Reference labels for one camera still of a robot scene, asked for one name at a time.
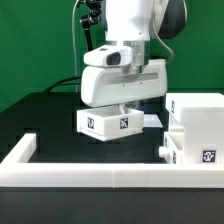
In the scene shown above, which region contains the white tag sheet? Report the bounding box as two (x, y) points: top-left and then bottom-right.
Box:
(144, 114), (163, 128)

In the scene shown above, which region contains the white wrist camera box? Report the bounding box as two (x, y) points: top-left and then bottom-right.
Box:
(84, 45), (133, 67)

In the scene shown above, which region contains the white front drawer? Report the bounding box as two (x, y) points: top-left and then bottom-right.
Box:
(159, 132), (183, 164)

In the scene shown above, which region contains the white U-shaped boundary fence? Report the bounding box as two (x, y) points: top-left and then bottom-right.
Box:
(0, 133), (224, 188)

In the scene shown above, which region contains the white thin cable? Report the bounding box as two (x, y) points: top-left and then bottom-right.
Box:
(71, 0), (83, 94)

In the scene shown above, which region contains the white drawer cabinet box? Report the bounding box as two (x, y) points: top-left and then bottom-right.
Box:
(165, 93), (224, 165)

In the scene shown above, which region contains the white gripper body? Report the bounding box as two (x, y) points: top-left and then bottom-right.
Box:
(81, 59), (167, 107)

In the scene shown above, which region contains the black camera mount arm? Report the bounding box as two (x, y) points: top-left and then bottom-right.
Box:
(78, 0), (107, 51)

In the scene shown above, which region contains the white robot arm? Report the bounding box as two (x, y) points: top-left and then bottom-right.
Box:
(81, 0), (187, 107)

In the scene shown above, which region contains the white drawer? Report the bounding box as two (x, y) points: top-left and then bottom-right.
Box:
(77, 105), (144, 141)
(159, 132), (183, 164)

